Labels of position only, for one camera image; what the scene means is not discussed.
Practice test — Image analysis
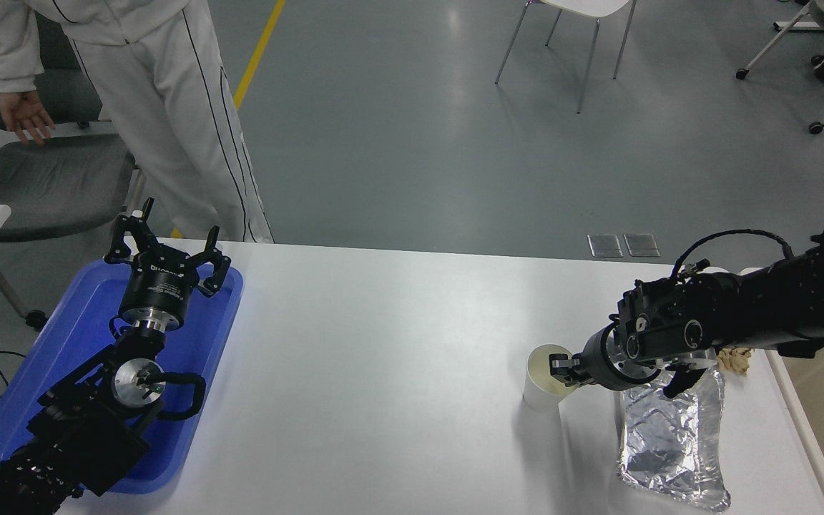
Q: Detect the person's right hand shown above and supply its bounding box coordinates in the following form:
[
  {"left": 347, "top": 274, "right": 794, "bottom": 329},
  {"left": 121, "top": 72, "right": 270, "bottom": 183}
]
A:
[{"left": 0, "top": 91, "right": 56, "bottom": 146}]

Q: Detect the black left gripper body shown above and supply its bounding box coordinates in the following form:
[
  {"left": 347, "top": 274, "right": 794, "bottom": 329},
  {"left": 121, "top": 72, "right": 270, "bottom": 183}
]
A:
[{"left": 119, "top": 252, "right": 200, "bottom": 320}]

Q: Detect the grey office chair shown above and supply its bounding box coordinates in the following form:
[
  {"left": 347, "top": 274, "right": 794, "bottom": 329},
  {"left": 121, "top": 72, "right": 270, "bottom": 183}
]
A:
[{"left": 0, "top": 7, "right": 147, "bottom": 330}]

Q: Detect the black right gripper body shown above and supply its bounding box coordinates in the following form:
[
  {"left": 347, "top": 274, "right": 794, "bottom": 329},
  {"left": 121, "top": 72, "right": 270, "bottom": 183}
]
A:
[{"left": 571, "top": 325, "right": 636, "bottom": 393}]

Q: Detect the crumpled tan paper ball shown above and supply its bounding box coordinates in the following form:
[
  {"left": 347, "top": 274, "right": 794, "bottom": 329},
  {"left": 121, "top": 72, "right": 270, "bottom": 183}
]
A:
[{"left": 715, "top": 346, "right": 753, "bottom": 377}]

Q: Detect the white paper cup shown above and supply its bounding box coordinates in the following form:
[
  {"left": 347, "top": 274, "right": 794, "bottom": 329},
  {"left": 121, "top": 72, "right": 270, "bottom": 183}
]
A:
[{"left": 523, "top": 344, "right": 579, "bottom": 412}]

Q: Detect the metal floor plate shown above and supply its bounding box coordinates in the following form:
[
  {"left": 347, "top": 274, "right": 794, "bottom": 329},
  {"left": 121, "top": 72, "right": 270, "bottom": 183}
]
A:
[
  {"left": 624, "top": 233, "right": 661, "bottom": 258},
  {"left": 588, "top": 234, "right": 624, "bottom": 258}
]

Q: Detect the crumpled silver foil tray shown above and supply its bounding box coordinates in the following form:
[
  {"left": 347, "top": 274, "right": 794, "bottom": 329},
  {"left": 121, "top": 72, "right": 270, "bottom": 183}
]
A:
[{"left": 617, "top": 365, "right": 731, "bottom": 513}]

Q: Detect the white chair with metal legs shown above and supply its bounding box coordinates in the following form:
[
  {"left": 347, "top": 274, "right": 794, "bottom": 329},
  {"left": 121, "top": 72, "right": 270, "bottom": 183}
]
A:
[{"left": 496, "top": 0, "right": 638, "bottom": 114}]

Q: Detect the blue plastic tray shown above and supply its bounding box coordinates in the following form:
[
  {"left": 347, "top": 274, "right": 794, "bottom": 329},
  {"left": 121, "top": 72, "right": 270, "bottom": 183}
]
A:
[{"left": 0, "top": 259, "right": 245, "bottom": 496}]

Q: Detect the white-framed chair on casters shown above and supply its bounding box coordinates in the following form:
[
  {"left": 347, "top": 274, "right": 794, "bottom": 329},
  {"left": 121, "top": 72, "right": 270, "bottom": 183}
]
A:
[{"left": 736, "top": 0, "right": 824, "bottom": 135}]

